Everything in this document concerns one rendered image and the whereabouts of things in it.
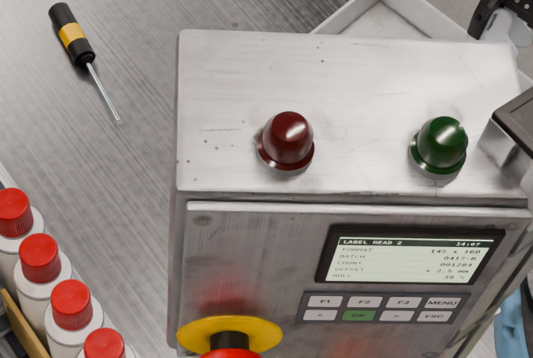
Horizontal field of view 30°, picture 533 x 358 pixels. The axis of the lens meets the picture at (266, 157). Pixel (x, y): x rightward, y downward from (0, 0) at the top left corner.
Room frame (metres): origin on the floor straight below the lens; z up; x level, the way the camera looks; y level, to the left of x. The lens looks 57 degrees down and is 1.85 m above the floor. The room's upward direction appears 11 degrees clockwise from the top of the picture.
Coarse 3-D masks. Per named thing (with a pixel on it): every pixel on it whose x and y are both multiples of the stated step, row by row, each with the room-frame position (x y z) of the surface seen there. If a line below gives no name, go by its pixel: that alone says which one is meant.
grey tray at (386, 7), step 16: (352, 0) 0.78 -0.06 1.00; (368, 0) 0.81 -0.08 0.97; (384, 0) 0.83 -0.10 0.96; (400, 0) 0.82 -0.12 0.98; (416, 0) 0.80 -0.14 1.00; (336, 16) 0.76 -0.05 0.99; (352, 16) 0.79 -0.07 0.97; (368, 16) 0.80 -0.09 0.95; (384, 16) 0.81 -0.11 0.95; (400, 16) 0.81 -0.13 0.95; (416, 16) 0.80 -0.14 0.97; (432, 16) 0.79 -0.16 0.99; (320, 32) 0.74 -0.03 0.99; (336, 32) 0.76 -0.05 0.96; (352, 32) 0.78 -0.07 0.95; (368, 32) 0.78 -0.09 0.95; (384, 32) 0.78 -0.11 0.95; (400, 32) 0.79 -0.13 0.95; (416, 32) 0.79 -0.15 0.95; (432, 32) 0.79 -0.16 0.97; (448, 32) 0.77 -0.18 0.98; (464, 32) 0.77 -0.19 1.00; (528, 80) 0.71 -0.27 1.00
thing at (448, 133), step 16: (432, 128) 0.26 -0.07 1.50; (448, 128) 0.26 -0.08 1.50; (416, 144) 0.26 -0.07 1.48; (432, 144) 0.25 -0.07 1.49; (448, 144) 0.25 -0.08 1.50; (464, 144) 0.26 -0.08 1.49; (416, 160) 0.25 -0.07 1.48; (432, 160) 0.25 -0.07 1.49; (448, 160) 0.25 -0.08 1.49; (464, 160) 0.26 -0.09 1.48; (432, 176) 0.25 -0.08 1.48; (448, 176) 0.25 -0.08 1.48
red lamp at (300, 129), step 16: (288, 112) 0.25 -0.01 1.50; (272, 128) 0.24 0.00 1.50; (288, 128) 0.25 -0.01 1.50; (304, 128) 0.25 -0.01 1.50; (272, 144) 0.24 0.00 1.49; (288, 144) 0.24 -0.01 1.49; (304, 144) 0.24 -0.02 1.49; (272, 160) 0.24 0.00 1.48; (288, 160) 0.24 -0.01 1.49; (304, 160) 0.24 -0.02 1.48
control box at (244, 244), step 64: (192, 64) 0.29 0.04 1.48; (256, 64) 0.29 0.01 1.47; (320, 64) 0.30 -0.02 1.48; (384, 64) 0.31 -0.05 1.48; (448, 64) 0.32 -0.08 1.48; (512, 64) 0.32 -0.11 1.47; (192, 128) 0.25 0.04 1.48; (256, 128) 0.26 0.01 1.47; (320, 128) 0.26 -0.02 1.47; (384, 128) 0.27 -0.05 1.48; (192, 192) 0.22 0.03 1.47; (256, 192) 0.22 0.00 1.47; (320, 192) 0.23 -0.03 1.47; (384, 192) 0.24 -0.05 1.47; (448, 192) 0.24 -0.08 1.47; (512, 192) 0.25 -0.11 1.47; (192, 256) 0.21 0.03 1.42; (256, 256) 0.22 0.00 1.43; (320, 256) 0.22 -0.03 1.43; (192, 320) 0.21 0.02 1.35; (256, 320) 0.22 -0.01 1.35
